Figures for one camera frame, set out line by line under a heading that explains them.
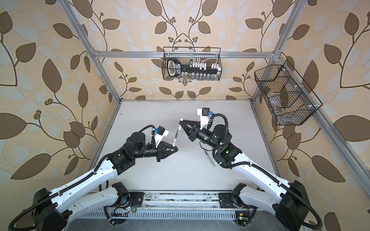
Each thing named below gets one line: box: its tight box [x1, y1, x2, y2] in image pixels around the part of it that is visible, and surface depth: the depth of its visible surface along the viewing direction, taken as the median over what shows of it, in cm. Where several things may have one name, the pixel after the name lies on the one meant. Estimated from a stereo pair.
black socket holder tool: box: [166, 57, 222, 77], surface depth 84 cm
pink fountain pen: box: [172, 129, 179, 147], surface depth 67 cm
